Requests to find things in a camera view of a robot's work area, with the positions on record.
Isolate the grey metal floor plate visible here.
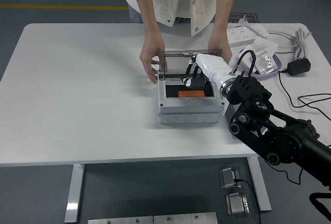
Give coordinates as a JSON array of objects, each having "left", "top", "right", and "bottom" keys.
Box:
[
  {"left": 87, "top": 215, "right": 155, "bottom": 224},
  {"left": 153, "top": 212, "right": 218, "bottom": 224}
]

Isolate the black power adapter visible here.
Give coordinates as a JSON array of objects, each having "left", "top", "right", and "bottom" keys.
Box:
[{"left": 287, "top": 58, "right": 312, "bottom": 77}]

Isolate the grey plastic enclosure box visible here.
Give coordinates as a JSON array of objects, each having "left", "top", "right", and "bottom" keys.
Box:
[{"left": 155, "top": 75, "right": 225, "bottom": 125}]

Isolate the white power strip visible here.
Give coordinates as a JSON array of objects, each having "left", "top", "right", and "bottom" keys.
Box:
[{"left": 227, "top": 26, "right": 257, "bottom": 48}]

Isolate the person's right hand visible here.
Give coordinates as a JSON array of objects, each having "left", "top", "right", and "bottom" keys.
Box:
[{"left": 139, "top": 34, "right": 166, "bottom": 84}]

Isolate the thin black adapter cable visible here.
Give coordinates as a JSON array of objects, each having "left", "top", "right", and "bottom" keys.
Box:
[{"left": 278, "top": 70, "right": 331, "bottom": 118}]

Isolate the labelled packaged wall socket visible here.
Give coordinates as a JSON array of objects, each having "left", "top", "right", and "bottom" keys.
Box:
[{"left": 249, "top": 49, "right": 275, "bottom": 76}]

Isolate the orange cylindrical battery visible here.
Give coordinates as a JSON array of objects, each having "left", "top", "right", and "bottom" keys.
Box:
[{"left": 177, "top": 91, "right": 206, "bottom": 98}]

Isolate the black cable under table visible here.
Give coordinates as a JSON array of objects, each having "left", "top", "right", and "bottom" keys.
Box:
[{"left": 263, "top": 156, "right": 303, "bottom": 185}]

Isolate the smoky transparent box lid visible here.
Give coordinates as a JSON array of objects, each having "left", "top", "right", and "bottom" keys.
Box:
[{"left": 158, "top": 49, "right": 223, "bottom": 78}]

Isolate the metal floor socket box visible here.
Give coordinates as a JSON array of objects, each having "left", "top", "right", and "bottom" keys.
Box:
[
  {"left": 219, "top": 166, "right": 243, "bottom": 189},
  {"left": 225, "top": 192, "right": 251, "bottom": 216}
]

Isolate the white flat panel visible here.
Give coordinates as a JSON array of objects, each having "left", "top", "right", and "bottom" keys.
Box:
[{"left": 237, "top": 44, "right": 259, "bottom": 74}]

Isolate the black floor cable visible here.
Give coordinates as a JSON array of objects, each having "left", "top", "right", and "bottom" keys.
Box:
[{"left": 233, "top": 178, "right": 262, "bottom": 224}]

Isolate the white table leg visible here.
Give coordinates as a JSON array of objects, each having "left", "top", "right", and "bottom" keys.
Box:
[
  {"left": 247, "top": 156, "right": 272, "bottom": 212},
  {"left": 64, "top": 164, "right": 85, "bottom": 222}
]

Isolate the grey coiled power cable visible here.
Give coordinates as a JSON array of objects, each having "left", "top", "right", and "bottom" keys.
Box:
[{"left": 266, "top": 26, "right": 312, "bottom": 61}]

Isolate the person's left hand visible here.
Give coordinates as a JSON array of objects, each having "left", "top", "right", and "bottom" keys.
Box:
[{"left": 207, "top": 36, "right": 233, "bottom": 64}]

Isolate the white power plug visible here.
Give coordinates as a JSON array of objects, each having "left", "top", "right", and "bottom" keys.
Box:
[{"left": 237, "top": 14, "right": 253, "bottom": 28}]

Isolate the black robot hand cable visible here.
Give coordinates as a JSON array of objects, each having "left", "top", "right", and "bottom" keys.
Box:
[{"left": 229, "top": 50, "right": 331, "bottom": 111}]

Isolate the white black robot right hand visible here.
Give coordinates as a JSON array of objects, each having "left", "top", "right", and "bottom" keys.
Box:
[{"left": 179, "top": 52, "right": 235, "bottom": 94}]

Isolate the brown floor sign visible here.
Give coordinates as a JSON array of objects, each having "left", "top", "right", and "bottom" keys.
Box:
[{"left": 229, "top": 12, "right": 259, "bottom": 24}]

